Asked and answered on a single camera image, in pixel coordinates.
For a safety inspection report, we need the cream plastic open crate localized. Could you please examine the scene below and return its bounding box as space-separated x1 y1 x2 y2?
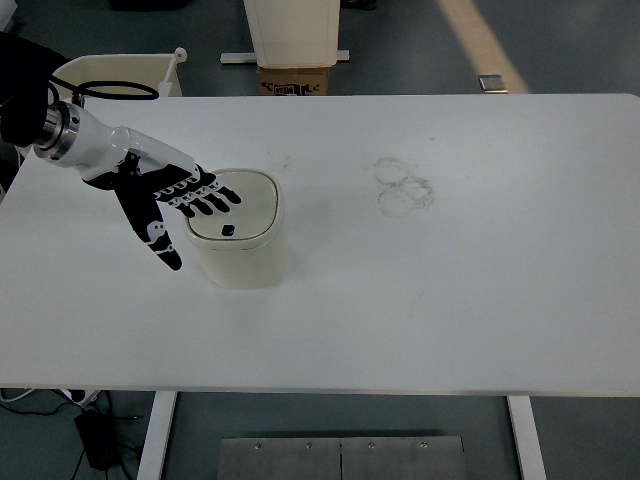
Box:
52 47 189 99

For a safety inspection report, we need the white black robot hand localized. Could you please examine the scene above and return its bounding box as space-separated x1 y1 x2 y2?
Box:
60 106 243 273

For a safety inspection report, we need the small cream lidded trash bin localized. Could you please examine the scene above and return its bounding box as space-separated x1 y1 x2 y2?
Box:
182 168 291 291

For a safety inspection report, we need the grey metal plate with screws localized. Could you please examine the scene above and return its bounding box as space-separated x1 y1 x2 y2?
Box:
219 436 469 480

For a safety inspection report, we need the black power adapter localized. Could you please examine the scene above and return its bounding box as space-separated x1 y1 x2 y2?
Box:
73 407 121 471

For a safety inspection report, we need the white table leg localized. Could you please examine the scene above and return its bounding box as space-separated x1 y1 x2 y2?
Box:
505 396 548 480
135 391 177 480

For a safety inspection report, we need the white table foot bar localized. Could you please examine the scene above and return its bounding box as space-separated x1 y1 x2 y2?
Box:
220 48 352 65

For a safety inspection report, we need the small grey floor plate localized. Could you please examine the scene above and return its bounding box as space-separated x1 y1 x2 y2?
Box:
478 73 510 94

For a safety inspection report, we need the black cable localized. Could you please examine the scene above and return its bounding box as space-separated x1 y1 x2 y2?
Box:
0 392 144 480

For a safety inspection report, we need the brown printed cardboard box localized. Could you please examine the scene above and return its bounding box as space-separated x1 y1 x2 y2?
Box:
256 64 331 96

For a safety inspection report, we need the white power strip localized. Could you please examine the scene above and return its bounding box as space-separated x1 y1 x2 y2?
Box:
59 389 101 405

